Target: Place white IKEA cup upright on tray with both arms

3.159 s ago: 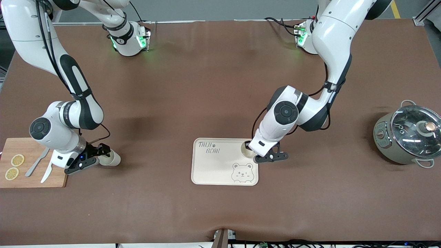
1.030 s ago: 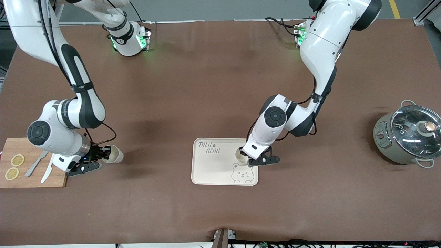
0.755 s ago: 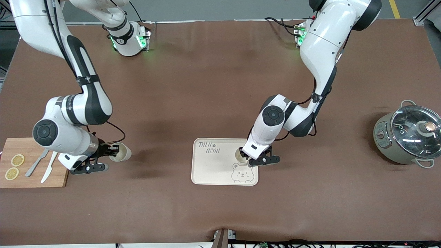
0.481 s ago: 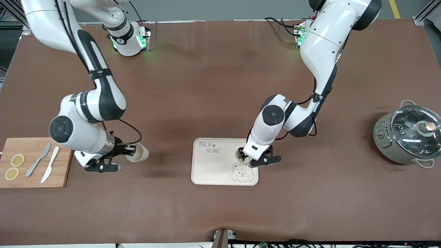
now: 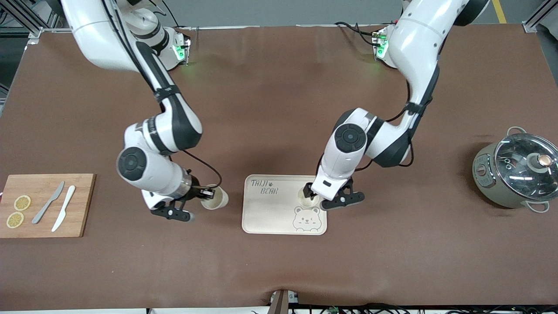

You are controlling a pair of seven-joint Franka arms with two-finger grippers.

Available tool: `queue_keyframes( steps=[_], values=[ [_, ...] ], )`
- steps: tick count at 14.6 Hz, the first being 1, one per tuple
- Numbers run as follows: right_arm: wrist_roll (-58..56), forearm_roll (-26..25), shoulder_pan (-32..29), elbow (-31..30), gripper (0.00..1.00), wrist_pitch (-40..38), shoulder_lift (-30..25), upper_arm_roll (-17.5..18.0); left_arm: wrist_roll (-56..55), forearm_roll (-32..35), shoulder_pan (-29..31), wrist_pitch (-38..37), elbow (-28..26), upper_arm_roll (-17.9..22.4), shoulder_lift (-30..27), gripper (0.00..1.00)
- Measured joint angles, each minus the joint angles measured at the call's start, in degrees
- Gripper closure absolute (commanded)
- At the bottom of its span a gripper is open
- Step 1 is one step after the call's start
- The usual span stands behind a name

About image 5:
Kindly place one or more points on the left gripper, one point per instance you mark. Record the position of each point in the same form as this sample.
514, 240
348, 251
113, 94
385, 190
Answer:
307, 191

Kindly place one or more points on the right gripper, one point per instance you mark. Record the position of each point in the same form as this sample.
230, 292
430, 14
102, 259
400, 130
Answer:
195, 190

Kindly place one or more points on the white paper cup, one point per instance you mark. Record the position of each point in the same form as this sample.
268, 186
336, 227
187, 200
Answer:
307, 201

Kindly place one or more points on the white plastic cup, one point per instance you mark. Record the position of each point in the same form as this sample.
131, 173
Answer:
218, 201

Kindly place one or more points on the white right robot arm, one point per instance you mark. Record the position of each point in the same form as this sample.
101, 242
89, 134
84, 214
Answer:
174, 126

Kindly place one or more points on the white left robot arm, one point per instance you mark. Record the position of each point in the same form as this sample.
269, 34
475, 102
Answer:
414, 43

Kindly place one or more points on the white bear print tray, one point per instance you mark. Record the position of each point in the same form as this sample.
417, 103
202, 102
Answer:
270, 213

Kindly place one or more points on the brown table mat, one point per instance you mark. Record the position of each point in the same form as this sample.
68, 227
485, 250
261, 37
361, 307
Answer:
261, 109

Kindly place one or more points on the wooden cutting board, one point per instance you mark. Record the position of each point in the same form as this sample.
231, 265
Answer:
83, 218

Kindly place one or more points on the white plastic knife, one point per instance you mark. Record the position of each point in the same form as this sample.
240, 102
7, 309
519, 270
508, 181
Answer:
65, 205

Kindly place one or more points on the grey plastic knife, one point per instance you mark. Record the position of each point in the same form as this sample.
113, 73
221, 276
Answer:
48, 203

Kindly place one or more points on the green electric cooking pot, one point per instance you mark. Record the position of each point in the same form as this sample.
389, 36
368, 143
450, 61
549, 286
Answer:
484, 174

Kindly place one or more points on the lemon slice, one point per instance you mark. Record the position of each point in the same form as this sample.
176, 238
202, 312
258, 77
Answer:
15, 220
22, 203

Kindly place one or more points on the glass pot lid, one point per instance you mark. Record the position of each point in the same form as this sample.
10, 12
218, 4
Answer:
518, 161

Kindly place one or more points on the grey metal post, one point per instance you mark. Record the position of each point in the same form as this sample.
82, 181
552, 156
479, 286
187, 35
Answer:
279, 303

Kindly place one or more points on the aluminium frame profile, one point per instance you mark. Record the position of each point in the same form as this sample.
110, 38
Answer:
540, 15
17, 17

